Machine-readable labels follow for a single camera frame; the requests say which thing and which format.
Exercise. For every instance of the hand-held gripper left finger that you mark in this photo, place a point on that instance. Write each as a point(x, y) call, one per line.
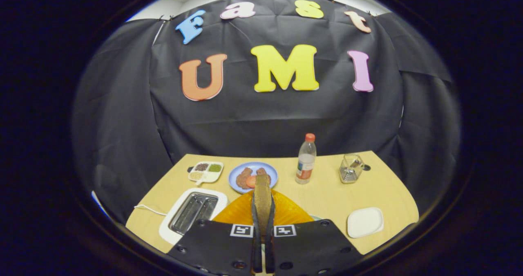
point(256, 251)

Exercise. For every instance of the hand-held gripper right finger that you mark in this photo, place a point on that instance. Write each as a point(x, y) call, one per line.
point(270, 251)

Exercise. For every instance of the brown toast slice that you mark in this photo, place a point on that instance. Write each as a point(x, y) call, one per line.
point(262, 198)

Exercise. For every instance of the red tomato slice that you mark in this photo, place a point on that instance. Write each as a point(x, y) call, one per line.
point(250, 181)

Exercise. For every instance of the brown meat patty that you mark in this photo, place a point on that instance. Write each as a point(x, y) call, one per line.
point(244, 177)
point(262, 171)

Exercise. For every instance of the blue round plate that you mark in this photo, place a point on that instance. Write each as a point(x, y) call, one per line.
point(235, 178)

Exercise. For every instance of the white toaster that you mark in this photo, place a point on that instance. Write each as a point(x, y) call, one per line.
point(169, 227)

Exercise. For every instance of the white divided condiment tray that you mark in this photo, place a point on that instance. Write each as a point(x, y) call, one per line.
point(205, 171)

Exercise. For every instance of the clear bottle with red cap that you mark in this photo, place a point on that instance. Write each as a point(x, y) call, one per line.
point(305, 161)

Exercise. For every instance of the white square plate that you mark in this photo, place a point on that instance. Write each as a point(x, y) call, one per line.
point(365, 223)

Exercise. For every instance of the black backdrop cloth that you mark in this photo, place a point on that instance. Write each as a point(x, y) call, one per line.
point(261, 120)

